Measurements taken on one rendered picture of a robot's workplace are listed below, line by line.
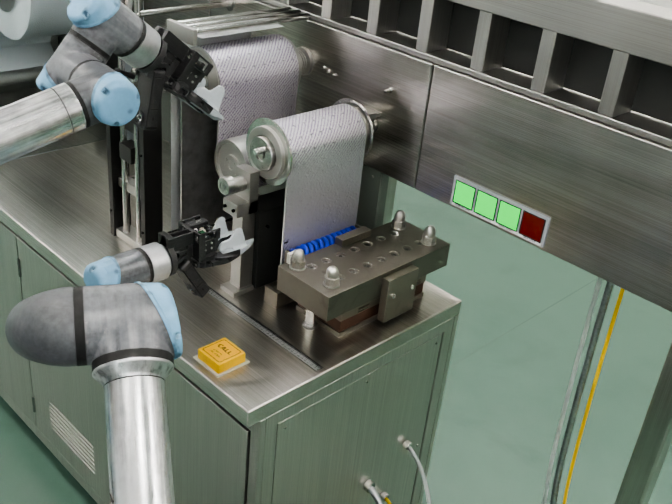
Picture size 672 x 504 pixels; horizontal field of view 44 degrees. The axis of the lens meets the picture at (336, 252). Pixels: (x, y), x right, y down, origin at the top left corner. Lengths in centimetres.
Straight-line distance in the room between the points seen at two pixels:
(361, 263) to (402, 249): 13
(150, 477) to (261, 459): 58
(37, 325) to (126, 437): 20
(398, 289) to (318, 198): 27
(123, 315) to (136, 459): 20
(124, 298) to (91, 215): 107
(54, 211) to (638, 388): 230
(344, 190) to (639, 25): 73
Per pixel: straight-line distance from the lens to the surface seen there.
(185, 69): 154
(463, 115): 184
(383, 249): 192
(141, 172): 198
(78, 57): 141
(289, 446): 178
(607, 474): 307
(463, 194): 187
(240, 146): 188
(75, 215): 230
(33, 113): 130
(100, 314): 122
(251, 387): 167
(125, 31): 145
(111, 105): 131
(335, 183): 190
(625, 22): 162
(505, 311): 376
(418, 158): 194
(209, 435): 184
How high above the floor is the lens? 195
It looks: 29 degrees down
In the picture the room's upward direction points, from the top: 6 degrees clockwise
